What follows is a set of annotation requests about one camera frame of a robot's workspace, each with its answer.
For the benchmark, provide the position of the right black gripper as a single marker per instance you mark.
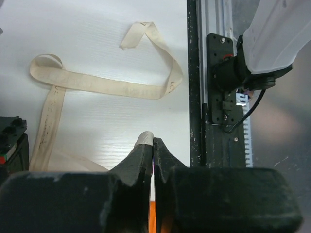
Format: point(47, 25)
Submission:
point(14, 145)

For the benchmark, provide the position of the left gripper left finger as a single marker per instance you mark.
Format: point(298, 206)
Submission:
point(116, 201)

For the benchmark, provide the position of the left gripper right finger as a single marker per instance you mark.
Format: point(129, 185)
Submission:
point(223, 200)

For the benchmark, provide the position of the orange wrapping paper sheet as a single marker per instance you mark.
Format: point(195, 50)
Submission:
point(162, 223)

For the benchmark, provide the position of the cream ribbon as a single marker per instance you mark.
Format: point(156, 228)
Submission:
point(48, 69)

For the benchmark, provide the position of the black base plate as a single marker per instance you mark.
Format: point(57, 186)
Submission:
point(212, 110)

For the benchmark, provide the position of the white slotted cable duct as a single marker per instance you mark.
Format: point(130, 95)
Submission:
point(243, 101)

